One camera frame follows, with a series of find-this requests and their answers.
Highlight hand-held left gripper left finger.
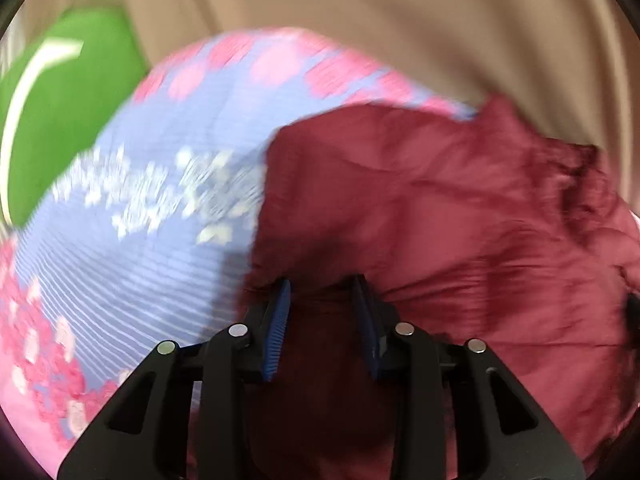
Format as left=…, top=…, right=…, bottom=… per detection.
left=57, top=279, right=292, bottom=480

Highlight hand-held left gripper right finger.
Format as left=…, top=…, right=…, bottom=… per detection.
left=350, top=276, right=586, bottom=480

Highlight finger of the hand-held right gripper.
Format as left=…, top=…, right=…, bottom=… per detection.
left=626, top=292, right=640, bottom=341

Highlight maroon garment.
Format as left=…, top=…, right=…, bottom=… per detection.
left=245, top=95, right=640, bottom=480

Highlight pink and blue floral blanket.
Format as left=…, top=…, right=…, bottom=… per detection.
left=0, top=27, right=483, bottom=466

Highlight green pillow with white stripe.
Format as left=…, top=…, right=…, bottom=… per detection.
left=0, top=7, right=151, bottom=231

